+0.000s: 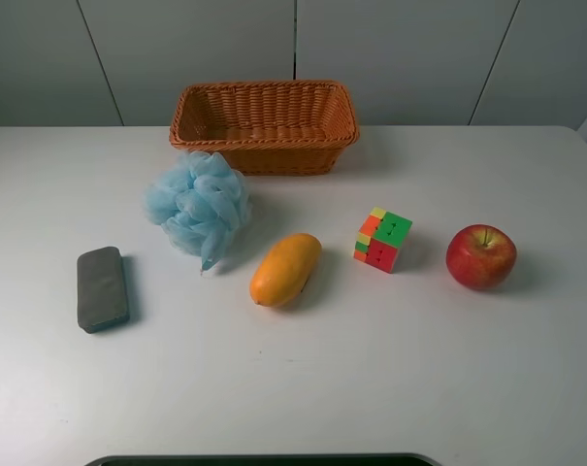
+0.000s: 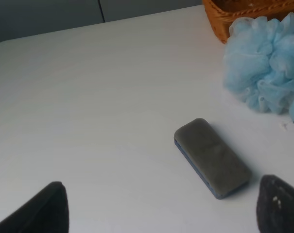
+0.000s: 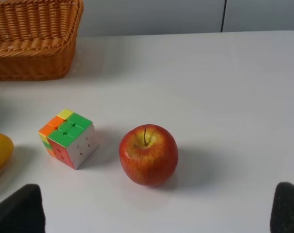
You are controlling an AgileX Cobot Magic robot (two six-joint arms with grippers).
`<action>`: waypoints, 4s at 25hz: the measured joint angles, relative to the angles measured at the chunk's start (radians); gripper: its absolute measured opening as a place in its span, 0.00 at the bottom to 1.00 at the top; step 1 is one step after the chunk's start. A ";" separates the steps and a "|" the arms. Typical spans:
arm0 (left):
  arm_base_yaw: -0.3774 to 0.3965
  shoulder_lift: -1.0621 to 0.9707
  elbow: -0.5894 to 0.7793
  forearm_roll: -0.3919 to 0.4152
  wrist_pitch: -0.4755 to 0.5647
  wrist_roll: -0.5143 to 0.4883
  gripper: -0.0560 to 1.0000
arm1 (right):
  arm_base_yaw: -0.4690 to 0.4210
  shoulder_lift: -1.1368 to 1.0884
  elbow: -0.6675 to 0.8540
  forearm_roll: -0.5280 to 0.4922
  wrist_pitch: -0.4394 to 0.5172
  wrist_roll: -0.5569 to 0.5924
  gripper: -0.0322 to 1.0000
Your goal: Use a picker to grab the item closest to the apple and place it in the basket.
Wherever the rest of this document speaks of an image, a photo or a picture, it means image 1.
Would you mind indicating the red apple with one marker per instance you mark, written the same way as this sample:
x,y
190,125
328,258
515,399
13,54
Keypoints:
x,y
480,257

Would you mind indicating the grey blackboard eraser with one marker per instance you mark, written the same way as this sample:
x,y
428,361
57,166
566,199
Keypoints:
x,y
101,290

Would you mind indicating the colourful puzzle cube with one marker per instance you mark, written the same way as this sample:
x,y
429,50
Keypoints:
x,y
380,239

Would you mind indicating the orange wicker basket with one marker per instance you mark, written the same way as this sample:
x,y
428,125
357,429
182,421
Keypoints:
x,y
274,128

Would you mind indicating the yellow mango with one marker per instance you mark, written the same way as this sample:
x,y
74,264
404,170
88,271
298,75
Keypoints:
x,y
285,270

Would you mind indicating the blue mesh bath loofah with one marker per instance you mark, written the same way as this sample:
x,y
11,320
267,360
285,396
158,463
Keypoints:
x,y
201,204

